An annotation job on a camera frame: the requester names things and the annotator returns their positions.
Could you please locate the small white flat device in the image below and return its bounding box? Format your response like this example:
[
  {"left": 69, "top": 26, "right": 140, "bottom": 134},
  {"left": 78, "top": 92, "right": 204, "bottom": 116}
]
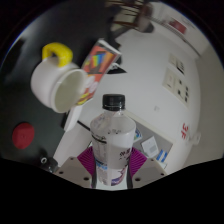
[{"left": 63, "top": 104, "right": 83, "bottom": 133}]

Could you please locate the red floor number wall sign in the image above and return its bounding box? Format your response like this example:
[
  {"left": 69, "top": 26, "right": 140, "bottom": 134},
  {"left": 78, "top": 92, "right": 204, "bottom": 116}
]
[{"left": 179, "top": 122, "right": 191, "bottom": 140}]

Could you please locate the red wall poster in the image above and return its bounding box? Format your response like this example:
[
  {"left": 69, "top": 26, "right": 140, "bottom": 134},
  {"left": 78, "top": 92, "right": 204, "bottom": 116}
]
[{"left": 168, "top": 18, "right": 188, "bottom": 35}]

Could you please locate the colourful orange book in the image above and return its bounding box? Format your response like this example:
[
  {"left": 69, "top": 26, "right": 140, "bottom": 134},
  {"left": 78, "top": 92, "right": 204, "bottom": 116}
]
[{"left": 77, "top": 39, "right": 122, "bottom": 106}]

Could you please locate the clear bottle with black cap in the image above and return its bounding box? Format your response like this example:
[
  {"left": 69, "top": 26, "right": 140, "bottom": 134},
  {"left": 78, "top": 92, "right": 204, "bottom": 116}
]
[{"left": 89, "top": 93, "right": 137, "bottom": 188}]

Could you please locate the brown wooden chair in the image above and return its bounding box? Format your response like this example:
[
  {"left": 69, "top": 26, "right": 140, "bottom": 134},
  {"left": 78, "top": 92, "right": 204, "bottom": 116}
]
[{"left": 105, "top": 0, "right": 155, "bottom": 34}]

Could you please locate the large white wall poster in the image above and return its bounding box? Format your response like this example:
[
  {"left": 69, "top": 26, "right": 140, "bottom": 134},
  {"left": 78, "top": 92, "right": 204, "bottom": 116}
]
[{"left": 162, "top": 68, "right": 191, "bottom": 106}]

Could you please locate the small white wall poster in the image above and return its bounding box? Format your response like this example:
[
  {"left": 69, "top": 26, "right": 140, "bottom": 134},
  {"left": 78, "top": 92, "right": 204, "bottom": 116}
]
[{"left": 168, "top": 53, "right": 186, "bottom": 75}]

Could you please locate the white mug with yellow handle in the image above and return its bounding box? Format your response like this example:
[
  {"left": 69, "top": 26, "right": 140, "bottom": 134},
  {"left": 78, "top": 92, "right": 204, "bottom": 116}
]
[{"left": 30, "top": 42, "right": 89, "bottom": 114}]

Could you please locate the black pirate hat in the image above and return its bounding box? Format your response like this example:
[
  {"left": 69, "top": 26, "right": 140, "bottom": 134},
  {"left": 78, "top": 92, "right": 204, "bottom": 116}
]
[{"left": 106, "top": 56, "right": 128, "bottom": 75}]

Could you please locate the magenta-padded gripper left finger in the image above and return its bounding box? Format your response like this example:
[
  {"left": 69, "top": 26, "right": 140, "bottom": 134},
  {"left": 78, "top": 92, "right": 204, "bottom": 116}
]
[{"left": 54, "top": 146, "right": 98, "bottom": 190}]

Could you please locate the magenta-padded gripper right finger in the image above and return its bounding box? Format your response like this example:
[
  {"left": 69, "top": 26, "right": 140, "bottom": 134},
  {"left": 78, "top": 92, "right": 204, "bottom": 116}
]
[{"left": 128, "top": 146, "right": 168, "bottom": 190}]

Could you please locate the grey notice board with papers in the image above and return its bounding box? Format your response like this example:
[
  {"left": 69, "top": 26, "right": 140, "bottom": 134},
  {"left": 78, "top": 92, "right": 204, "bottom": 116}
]
[{"left": 133, "top": 113, "right": 174, "bottom": 165}]

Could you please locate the flat round red coaster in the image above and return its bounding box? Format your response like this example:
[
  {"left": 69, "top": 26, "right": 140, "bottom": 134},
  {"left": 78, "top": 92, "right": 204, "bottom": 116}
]
[{"left": 11, "top": 122, "right": 36, "bottom": 150}]

